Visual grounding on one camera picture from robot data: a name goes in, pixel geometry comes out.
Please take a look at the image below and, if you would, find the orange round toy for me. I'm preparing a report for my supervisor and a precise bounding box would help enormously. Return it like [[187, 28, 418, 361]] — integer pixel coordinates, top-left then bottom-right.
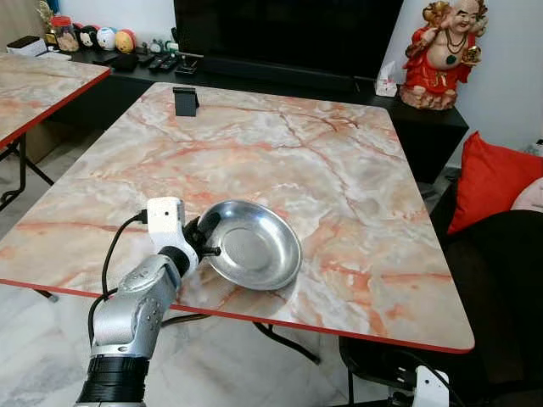
[[115, 30, 137, 54]]

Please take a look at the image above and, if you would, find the red cushion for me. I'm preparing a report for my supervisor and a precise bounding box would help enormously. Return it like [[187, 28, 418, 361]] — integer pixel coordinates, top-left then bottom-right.
[[447, 131, 543, 236]]

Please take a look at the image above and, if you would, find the small black phone stand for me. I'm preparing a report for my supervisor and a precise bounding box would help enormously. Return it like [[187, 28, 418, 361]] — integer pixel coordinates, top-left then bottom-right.
[[172, 86, 200, 117]]

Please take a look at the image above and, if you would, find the red lidded snack jar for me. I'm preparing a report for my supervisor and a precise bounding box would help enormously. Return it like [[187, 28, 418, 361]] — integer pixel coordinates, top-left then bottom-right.
[[49, 15, 80, 53]]

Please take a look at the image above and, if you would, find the marble folding table red edge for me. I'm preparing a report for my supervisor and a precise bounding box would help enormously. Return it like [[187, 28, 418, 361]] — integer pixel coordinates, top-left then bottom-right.
[[0, 53, 112, 213]]

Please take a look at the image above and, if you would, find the small black box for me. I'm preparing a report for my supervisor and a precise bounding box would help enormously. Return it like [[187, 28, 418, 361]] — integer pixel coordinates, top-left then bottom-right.
[[110, 53, 139, 71]]

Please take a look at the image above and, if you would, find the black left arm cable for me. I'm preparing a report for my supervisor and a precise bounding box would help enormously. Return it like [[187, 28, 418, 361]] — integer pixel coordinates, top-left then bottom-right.
[[87, 210, 149, 342]]

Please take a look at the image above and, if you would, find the pale pink cushion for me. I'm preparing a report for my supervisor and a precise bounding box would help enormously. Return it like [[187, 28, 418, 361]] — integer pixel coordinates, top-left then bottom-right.
[[511, 177, 543, 213]]

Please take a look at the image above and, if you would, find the white tissue box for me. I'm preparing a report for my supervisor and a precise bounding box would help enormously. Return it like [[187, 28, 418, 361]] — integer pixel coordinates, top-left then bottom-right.
[[374, 61, 400, 97]]

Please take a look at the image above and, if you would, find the black chair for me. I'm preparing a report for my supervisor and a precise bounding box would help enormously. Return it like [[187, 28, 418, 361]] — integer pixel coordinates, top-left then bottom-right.
[[339, 209, 543, 407]]

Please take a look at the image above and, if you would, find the red laughing Buddha statue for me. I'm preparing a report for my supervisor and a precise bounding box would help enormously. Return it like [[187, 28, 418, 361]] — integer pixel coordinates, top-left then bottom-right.
[[399, 0, 489, 111]]

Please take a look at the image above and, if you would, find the white flat box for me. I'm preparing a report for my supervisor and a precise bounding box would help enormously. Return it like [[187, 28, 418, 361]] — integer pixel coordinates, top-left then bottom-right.
[[7, 36, 48, 58]]

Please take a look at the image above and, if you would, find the black and white round toy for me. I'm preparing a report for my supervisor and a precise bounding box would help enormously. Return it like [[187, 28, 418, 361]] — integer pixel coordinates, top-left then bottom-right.
[[78, 25, 98, 49]]

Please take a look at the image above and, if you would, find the black remote control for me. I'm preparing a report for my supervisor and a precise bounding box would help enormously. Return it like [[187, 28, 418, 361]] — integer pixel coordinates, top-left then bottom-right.
[[148, 53, 179, 71]]

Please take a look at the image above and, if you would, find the large black television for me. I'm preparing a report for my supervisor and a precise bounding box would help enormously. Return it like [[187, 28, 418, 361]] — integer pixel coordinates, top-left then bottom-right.
[[174, 0, 405, 81]]

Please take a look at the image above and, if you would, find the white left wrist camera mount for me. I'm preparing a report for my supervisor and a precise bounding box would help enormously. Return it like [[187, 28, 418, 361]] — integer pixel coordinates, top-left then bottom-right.
[[146, 197, 201, 273]]

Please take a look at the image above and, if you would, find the white and blue round toy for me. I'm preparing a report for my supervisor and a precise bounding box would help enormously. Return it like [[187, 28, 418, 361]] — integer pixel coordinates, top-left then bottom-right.
[[96, 27, 118, 52]]

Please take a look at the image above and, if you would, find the black table leg frame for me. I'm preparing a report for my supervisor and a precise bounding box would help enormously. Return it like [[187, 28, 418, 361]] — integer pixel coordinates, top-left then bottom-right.
[[161, 312, 323, 366]]

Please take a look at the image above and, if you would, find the round steel plate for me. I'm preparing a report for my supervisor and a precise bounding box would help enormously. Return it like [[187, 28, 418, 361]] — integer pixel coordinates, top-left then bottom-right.
[[197, 200, 303, 292]]

